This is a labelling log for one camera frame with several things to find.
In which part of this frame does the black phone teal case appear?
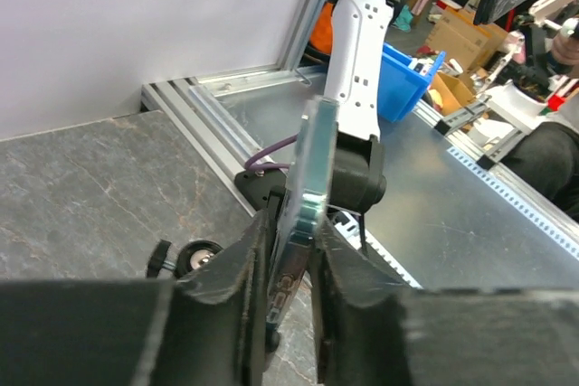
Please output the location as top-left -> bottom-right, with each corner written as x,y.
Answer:
266,97 -> 339,332

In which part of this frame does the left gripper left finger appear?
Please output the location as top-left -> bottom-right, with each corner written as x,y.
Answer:
1,212 -> 271,385

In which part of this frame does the right aluminium frame post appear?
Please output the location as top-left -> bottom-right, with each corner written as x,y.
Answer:
277,0 -> 326,71

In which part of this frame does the black round base phone stand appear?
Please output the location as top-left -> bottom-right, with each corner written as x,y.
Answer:
145,240 -> 223,279

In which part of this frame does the cardboard box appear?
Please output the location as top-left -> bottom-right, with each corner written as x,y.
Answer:
424,9 -> 508,71

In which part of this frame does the slotted cable duct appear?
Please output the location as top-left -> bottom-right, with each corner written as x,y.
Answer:
445,146 -> 579,260

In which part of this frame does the blue plastic bin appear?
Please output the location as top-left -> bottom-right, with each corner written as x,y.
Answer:
377,42 -> 446,122

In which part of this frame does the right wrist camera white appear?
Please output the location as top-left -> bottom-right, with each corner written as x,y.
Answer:
528,0 -> 575,31

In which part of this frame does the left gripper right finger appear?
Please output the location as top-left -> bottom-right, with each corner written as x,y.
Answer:
309,221 -> 578,385

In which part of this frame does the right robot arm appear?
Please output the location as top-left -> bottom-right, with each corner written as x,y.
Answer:
235,0 -> 425,229

